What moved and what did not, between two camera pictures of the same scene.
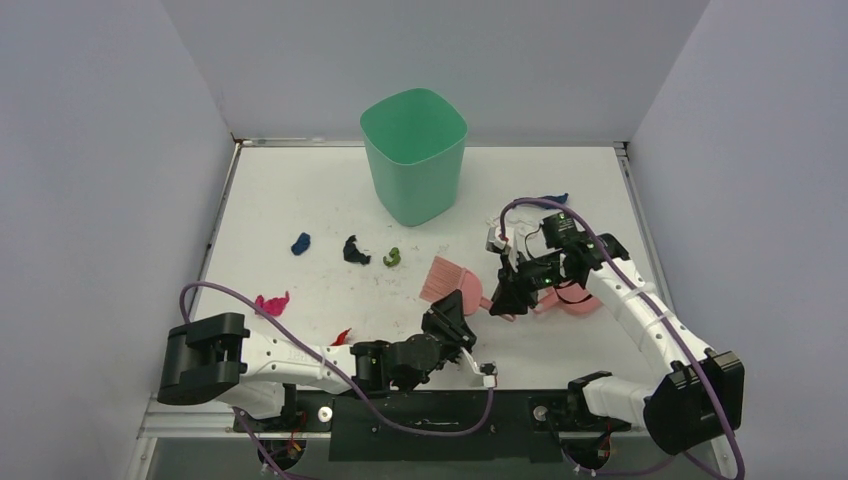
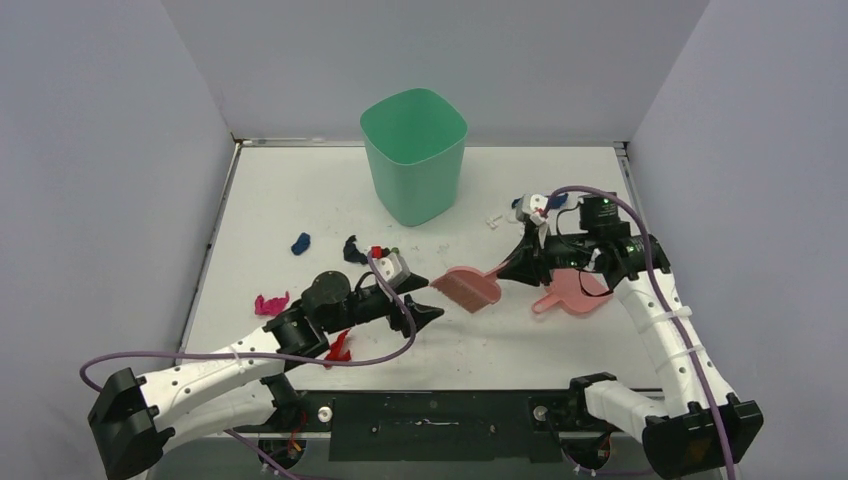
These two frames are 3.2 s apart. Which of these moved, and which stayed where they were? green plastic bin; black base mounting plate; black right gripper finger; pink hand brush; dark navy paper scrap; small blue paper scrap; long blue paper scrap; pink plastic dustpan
Moved: pink hand brush; black right gripper finger
Stayed: black base mounting plate; small blue paper scrap; green plastic bin; dark navy paper scrap; pink plastic dustpan; long blue paper scrap
